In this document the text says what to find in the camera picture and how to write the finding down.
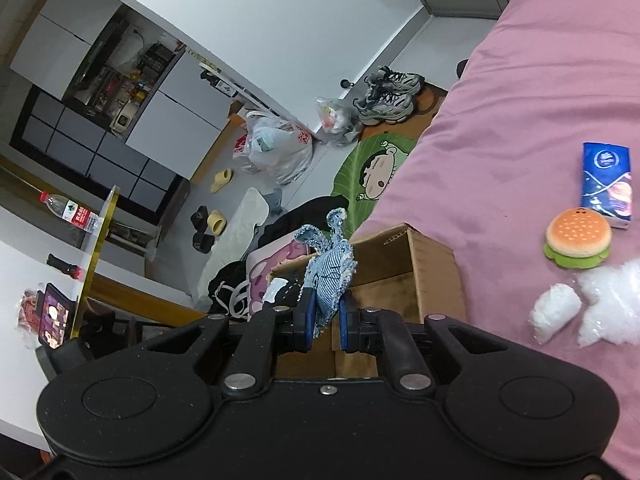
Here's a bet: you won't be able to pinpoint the blue knitted sock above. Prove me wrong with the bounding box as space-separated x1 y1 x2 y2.
294 208 357 338

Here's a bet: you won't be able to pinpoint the cardboard box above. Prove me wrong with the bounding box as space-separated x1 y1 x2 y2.
276 224 468 378

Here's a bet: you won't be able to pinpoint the white stuffing bag small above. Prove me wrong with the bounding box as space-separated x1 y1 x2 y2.
528 283 582 344

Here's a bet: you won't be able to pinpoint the white stuffing bag large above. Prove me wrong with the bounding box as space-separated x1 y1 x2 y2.
576 258 639 347

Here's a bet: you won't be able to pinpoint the blue tissue pack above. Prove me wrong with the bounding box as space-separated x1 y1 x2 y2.
580 142 632 230

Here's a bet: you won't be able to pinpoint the pink cartoon cushion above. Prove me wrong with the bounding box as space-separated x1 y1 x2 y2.
246 238 306 322

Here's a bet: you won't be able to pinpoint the black clothes on floor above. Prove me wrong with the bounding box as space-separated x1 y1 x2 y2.
203 195 349 321

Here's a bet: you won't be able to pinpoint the white towel on floor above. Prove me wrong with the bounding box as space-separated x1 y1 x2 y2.
196 188 269 297

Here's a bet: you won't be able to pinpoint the yellow slipper near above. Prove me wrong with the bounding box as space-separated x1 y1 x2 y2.
207 210 227 236

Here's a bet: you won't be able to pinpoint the yellow slipper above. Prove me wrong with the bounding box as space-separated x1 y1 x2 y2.
209 168 234 194
207 210 227 236

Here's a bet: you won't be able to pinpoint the green cartoon floor mat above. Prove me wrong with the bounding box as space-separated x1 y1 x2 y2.
331 132 416 237

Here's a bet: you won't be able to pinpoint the black slipper pair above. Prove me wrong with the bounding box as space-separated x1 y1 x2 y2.
190 205 215 254

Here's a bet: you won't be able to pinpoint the yellow slipper far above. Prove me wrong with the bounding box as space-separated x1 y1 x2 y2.
209 168 234 194

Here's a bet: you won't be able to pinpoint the large white plastic bag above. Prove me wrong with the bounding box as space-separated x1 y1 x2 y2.
232 110 314 185

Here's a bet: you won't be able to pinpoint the small clear trash bag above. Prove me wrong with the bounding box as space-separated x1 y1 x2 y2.
316 98 362 146

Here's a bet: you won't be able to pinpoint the grey sneaker pair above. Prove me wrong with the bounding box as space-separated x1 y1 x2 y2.
352 66 425 126

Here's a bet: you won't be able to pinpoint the white kitchen cabinet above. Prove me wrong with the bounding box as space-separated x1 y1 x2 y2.
126 52 233 179

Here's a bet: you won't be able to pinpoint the burger plush toy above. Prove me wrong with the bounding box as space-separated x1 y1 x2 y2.
542 207 612 270

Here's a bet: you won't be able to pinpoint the water bottle red label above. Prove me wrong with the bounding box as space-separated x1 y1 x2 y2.
40 192 102 233

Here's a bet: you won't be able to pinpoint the white round table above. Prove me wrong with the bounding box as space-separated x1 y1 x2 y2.
1 186 119 451

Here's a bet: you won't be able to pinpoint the pink bed sheet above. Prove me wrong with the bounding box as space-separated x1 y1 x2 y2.
349 0 640 476

